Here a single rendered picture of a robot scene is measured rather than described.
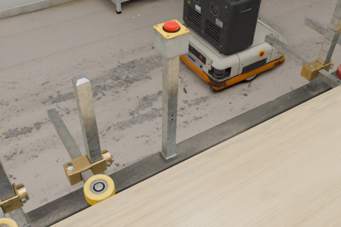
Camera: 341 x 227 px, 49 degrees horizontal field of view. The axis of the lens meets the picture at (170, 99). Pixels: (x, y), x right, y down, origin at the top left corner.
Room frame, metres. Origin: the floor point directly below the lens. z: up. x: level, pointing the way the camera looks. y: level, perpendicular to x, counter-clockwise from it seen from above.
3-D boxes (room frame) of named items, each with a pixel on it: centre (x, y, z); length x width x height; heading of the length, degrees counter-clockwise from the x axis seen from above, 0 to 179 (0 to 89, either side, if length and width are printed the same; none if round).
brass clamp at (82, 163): (0.69, 0.24, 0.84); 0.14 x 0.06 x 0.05; 123
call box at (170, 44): (0.85, 0.00, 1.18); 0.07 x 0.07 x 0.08; 33
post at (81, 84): (0.71, 0.22, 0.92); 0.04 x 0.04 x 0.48; 33
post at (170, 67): (0.85, 0.00, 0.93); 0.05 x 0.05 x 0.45; 33
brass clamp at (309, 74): (1.24, -0.60, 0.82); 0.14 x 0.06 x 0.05; 123
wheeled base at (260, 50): (2.40, -0.42, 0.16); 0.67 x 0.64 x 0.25; 123
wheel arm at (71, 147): (0.74, 0.29, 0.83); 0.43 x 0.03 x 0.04; 33
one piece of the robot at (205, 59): (2.21, -0.16, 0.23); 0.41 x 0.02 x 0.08; 33
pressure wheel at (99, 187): (0.57, 0.18, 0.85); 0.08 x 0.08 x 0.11
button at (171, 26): (0.85, 0.00, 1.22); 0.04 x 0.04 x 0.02
